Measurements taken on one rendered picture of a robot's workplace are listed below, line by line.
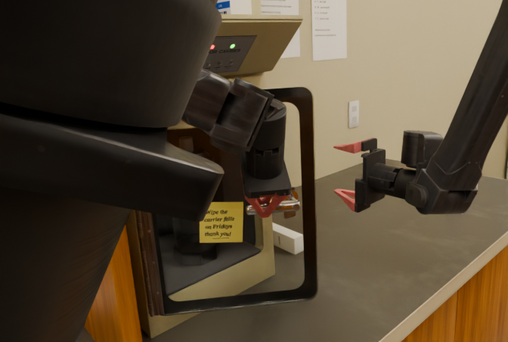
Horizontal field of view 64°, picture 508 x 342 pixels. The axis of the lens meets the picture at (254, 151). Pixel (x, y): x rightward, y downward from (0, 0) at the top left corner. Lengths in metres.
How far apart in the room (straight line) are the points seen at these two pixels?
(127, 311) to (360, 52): 1.47
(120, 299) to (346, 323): 0.42
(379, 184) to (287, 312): 0.32
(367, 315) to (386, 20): 1.44
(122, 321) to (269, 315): 0.31
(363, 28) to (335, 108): 0.37
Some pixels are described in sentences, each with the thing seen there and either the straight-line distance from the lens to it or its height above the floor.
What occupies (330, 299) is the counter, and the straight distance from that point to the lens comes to 0.92.
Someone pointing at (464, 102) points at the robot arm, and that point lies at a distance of 0.66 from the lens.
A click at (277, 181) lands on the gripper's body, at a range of 0.59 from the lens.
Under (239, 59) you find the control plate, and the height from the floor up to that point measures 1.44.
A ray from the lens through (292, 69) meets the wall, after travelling 1.55.
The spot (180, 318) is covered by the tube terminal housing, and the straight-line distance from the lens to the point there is 0.88.
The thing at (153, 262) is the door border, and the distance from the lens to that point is 0.77.
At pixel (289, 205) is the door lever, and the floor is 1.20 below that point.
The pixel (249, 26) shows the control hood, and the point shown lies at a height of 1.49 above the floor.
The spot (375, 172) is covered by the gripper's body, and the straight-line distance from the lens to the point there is 0.80.
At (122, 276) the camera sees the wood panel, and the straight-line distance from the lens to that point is 0.67.
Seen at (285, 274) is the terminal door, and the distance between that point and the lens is 0.79.
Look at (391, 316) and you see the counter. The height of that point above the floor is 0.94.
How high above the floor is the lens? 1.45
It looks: 14 degrees down
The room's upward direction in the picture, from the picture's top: 3 degrees counter-clockwise
